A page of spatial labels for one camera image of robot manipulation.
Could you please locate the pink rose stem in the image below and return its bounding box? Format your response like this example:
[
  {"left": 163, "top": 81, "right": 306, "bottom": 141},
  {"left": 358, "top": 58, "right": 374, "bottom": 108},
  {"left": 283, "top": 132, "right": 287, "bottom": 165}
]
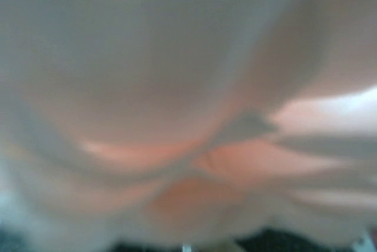
[{"left": 1, "top": 0, "right": 376, "bottom": 251}]

